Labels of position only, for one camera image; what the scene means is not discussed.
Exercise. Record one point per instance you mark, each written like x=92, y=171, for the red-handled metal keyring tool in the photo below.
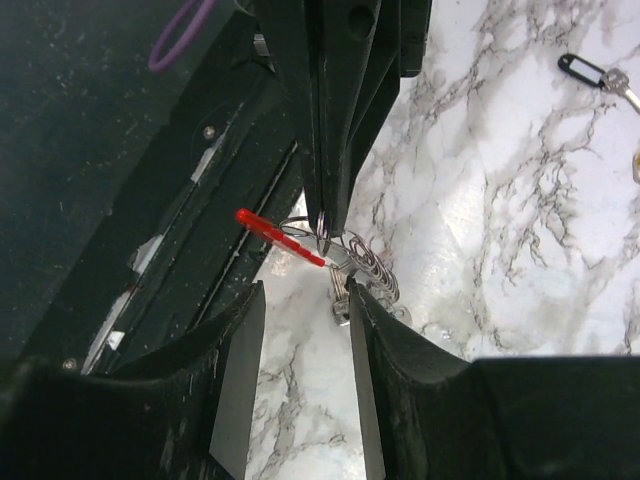
x=295, y=241

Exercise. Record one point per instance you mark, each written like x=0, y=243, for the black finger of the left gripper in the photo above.
x=293, y=34
x=367, y=48

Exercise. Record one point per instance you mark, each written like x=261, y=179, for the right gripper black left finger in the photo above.
x=183, y=411

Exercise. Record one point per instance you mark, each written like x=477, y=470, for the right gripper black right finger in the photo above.
x=427, y=414

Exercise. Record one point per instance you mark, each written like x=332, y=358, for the yellow key tag with key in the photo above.
x=636, y=167

